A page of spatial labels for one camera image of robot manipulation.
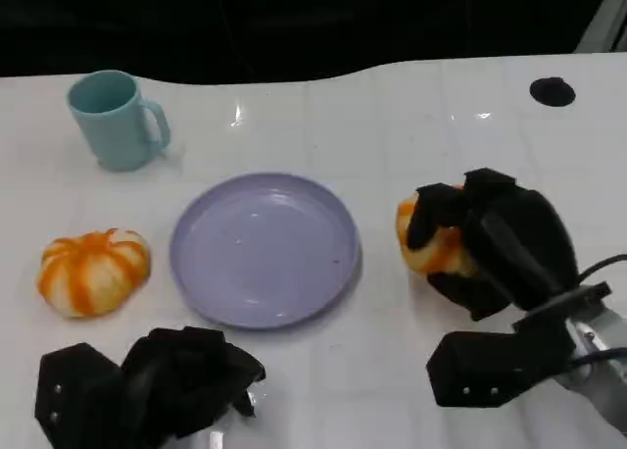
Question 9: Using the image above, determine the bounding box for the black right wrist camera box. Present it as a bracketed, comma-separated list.
[425, 280, 614, 410]

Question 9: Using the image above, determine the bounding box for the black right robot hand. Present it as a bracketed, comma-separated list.
[406, 167, 581, 323]

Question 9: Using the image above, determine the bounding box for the white metal frame post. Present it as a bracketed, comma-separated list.
[571, 0, 627, 55]

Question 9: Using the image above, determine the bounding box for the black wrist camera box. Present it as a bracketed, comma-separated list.
[33, 342, 124, 449]
[425, 280, 614, 410]

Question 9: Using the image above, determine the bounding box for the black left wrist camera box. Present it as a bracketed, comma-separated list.
[33, 342, 124, 449]

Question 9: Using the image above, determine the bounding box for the orange and white bread roll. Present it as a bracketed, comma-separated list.
[395, 183, 484, 278]
[37, 227, 152, 321]

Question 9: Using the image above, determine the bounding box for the pale green mug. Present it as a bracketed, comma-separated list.
[67, 69, 172, 173]

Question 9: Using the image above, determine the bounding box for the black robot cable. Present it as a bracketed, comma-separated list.
[576, 253, 627, 280]

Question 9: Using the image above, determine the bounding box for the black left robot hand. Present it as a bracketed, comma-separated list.
[119, 325, 266, 449]

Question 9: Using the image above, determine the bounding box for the black round table grommet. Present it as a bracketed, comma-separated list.
[528, 76, 577, 109]

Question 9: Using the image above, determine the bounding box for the lilac plate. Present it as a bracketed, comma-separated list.
[169, 172, 363, 330]

